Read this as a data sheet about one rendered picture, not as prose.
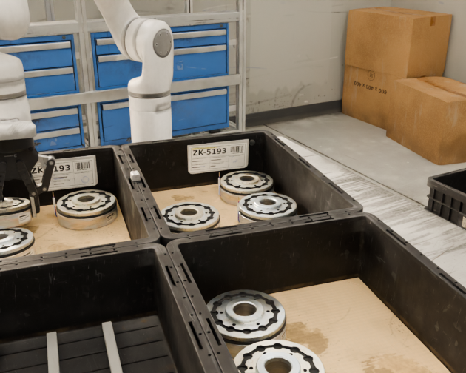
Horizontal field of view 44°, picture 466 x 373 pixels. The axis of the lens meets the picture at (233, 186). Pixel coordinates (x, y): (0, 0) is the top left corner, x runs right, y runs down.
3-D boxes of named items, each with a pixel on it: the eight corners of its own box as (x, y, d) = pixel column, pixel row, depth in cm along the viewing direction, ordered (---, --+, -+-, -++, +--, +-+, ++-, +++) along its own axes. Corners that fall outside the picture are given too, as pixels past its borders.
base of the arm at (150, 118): (127, 161, 137) (123, 90, 130) (164, 155, 141) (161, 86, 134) (140, 175, 130) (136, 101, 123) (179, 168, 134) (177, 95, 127)
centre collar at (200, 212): (170, 212, 99) (170, 208, 99) (197, 206, 101) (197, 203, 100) (180, 223, 95) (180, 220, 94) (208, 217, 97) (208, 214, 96)
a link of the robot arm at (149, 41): (177, 18, 123) (180, 98, 130) (144, 14, 128) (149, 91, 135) (147, 23, 116) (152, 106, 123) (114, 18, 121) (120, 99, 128)
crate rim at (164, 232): (120, 155, 111) (119, 143, 110) (267, 140, 119) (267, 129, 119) (163, 256, 76) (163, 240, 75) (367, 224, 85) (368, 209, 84)
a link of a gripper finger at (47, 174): (49, 158, 95) (35, 190, 96) (59, 162, 95) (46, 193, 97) (48, 153, 97) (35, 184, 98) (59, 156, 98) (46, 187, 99)
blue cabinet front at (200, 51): (100, 146, 291) (89, 32, 269) (228, 126, 323) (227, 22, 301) (102, 149, 289) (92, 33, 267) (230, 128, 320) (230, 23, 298)
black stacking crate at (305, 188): (125, 201, 115) (120, 146, 110) (265, 183, 123) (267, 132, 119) (168, 317, 80) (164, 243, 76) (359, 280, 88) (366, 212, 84)
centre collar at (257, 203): (249, 200, 103) (249, 197, 103) (274, 197, 104) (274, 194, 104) (259, 212, 99) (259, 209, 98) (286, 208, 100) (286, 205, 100)
